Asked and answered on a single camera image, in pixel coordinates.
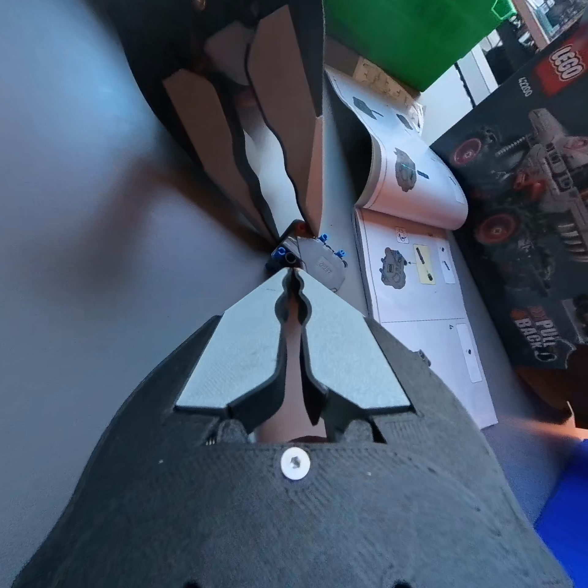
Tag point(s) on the wooden puzzle board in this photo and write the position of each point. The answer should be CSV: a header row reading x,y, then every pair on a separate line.
x,y
386,85

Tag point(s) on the black lego set box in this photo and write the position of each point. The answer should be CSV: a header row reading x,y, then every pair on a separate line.
x,y
528,206

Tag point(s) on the green plastic bin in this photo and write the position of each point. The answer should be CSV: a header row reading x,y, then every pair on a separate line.
x,y
413,36

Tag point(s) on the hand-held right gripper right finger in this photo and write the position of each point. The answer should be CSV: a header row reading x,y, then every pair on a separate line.
x,y
353,358

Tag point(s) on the grey lego motor block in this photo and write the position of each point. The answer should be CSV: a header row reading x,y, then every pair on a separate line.
x,y
321,264

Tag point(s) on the lego instruction booklet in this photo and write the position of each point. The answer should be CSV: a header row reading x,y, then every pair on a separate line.
x,y
413,294

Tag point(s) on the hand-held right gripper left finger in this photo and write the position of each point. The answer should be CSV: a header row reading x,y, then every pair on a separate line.
x,y
239,358

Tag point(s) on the blue cloth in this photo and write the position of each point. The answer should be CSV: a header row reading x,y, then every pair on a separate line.
x,y
567,514

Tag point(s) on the small black lego pin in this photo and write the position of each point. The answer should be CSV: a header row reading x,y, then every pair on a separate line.
x,y
291,259

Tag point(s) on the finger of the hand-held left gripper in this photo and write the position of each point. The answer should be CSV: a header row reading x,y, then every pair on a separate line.
x,y
206,128
289,101

